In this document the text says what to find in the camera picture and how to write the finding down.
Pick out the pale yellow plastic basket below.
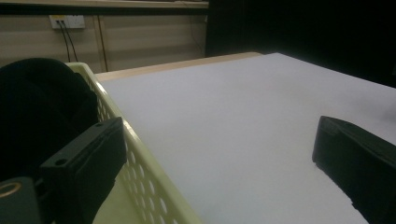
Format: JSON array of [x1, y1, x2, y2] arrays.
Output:
[[64, 61, 204, 224]]

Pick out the black curtain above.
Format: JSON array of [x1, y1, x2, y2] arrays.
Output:
[[205, 0, 396, 89]]

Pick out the thin black wall cable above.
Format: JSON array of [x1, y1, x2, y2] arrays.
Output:
[[62, 21, 79, 63], [57, 21, 72, 63]]

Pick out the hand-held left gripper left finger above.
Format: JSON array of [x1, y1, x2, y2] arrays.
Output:
[[40, 116, 127, 224]]

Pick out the white table sheet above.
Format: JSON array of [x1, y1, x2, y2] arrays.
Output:
[[101, 51, 396, 224]]

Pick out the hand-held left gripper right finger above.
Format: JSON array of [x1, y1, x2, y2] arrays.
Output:
[[312, 115, 396, 224]]

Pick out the white wall socket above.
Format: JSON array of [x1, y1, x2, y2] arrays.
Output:
[[49, 14, 86, 30]]

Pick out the black tank top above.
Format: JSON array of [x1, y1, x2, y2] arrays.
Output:
[[0, 57, 100, 183]]

